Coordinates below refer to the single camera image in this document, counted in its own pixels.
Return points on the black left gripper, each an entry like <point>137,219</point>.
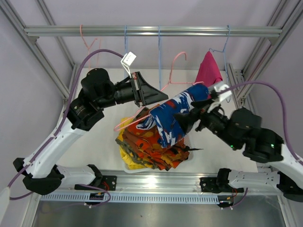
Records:
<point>147,91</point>

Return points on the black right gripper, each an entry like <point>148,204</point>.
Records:
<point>200,109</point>

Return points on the blue white patterned trousers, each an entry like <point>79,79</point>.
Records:
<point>162,116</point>

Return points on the pink wire hanger blue trousers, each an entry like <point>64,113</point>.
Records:
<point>119,126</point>

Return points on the orange camouflage trousers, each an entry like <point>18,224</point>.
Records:
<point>146,145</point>

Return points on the light blue hanger orange trousers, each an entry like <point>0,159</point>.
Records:
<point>159,58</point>

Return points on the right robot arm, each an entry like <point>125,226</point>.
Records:
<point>242,130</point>

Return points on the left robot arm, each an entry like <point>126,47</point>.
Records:
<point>41,173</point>

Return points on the light blue hanger magenta trousers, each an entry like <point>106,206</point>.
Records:
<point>223,51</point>

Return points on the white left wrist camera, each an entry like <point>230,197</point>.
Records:
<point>127,61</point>

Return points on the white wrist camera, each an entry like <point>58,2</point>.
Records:
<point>219,92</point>
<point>127,61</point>

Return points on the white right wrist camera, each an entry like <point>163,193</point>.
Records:
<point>219,92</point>

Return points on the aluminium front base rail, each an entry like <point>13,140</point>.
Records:
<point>154,182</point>

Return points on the aluminium hanging rail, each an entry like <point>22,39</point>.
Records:
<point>165,31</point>

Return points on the white slotted cable duct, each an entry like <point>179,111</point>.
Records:
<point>132,198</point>

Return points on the left aluminium frame posts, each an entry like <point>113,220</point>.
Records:
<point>31,43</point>

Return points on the aluminium frame posts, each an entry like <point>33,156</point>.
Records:
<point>287,15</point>
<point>31,43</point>

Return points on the right aluminium frame posts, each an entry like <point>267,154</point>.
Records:
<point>287,15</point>

